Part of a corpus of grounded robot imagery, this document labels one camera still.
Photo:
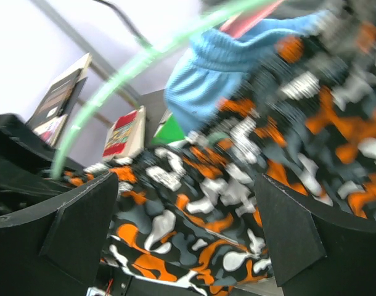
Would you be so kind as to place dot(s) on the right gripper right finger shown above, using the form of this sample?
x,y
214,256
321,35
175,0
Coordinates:
x,y
315,249

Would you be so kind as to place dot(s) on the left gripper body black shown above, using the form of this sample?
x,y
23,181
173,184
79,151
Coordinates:
x,y
25,161

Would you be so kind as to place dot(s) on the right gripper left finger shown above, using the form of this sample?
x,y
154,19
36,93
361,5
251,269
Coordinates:
x,y
54,247

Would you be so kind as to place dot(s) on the green plastic hanger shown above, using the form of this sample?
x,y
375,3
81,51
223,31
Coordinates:
x,y
140,63

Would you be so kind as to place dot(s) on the orange camouflage shorts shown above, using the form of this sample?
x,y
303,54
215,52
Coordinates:
x,y
306,118

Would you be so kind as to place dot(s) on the light blue shorts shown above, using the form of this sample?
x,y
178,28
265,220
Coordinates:
x,y
215,64

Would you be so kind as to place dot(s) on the pink plastic hanger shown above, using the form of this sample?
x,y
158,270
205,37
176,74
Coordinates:
x,y
238,25

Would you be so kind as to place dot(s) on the red pink comic book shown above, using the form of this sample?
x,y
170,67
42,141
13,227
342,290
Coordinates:
x,y
49,132

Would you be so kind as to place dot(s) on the dark brown book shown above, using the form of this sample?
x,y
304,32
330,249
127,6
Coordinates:
x,y
55,99

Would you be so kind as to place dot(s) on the white two-tier shelf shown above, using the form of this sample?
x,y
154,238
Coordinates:
x,y
74,99

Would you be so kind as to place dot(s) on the red yellow book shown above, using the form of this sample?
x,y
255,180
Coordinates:
x,y
126,137

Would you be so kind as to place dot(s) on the green folder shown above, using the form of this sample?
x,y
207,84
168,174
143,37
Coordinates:
x,y
169,132

